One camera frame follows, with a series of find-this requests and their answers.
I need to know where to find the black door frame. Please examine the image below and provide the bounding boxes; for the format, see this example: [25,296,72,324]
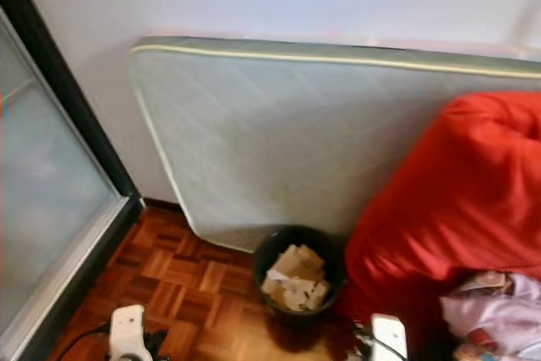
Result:
[0,0,145,361]

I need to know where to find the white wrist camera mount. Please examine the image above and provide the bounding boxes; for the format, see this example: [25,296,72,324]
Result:
[369,313,409,361]
[109,304,156,361]

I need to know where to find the brown cardboard scraps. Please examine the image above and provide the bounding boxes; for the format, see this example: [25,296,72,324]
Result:
[260,243,331,314]

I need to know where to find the pink cartoon bear blanket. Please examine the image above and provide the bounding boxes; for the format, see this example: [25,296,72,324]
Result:
[440,270,541,361]

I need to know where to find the black round waste bin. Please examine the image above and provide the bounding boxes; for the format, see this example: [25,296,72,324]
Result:
[251,223,348,329]

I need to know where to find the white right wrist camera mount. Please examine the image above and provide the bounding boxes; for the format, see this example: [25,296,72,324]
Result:
[369,313,409,361]

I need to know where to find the red beanbag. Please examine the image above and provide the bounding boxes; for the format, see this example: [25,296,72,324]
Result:
[338,90,541,347]

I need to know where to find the grey-green quilted mattress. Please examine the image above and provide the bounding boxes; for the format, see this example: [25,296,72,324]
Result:
[130,36,541,254]

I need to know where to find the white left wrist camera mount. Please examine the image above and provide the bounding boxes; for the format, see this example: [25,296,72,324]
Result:
[109,304,156,361]

